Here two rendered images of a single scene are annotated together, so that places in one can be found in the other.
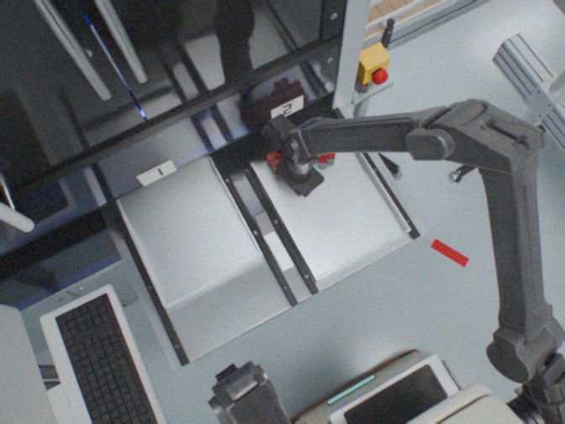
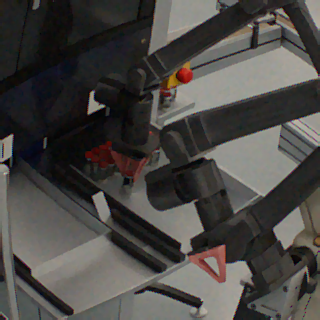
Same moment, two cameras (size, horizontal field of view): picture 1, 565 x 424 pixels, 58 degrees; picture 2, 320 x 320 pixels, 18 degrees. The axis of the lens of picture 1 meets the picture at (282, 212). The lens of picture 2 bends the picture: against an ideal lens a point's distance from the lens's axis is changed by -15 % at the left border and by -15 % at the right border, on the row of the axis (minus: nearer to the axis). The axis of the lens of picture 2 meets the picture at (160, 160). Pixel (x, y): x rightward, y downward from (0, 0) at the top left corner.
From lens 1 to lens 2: 1.64 m
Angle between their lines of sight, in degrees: 40
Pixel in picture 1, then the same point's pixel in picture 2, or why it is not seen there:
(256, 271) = (108, 253)
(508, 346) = not seen: outside the picture
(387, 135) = (225, 17)
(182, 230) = (20, 225)
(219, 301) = (80, 275)
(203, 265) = (51, 249)
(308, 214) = (146, 206)
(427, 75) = not seen: hidden behind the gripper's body
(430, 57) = not seen: hidden behind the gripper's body
